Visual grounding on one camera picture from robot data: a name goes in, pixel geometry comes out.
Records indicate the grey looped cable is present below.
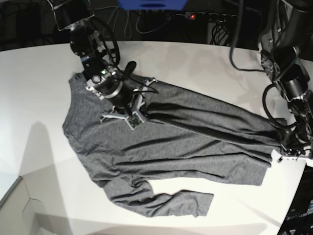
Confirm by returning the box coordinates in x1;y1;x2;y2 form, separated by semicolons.
102;7;169;39

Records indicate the grey long-sleeve t-shirt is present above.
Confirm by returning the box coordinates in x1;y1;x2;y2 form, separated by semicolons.
63;76;282;217

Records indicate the blue plastic box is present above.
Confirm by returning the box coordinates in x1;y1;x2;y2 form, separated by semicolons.
118;0;187;10

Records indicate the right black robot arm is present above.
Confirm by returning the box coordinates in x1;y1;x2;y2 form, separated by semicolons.
48;0;158;130

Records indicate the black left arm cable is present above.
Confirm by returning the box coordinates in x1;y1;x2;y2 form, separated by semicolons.
228;0;289;128

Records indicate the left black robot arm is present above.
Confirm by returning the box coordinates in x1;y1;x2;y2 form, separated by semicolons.
259;0;313;161

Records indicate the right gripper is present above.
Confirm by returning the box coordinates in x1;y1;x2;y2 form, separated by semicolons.
100;78;157;130

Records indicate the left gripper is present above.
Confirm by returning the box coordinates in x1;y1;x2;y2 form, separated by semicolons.
277;137;313;163

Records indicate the grey side table panel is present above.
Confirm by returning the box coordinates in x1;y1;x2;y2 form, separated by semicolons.
0;177;43;235

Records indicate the black power strip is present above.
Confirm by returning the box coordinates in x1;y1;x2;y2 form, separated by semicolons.
184;11;238;23

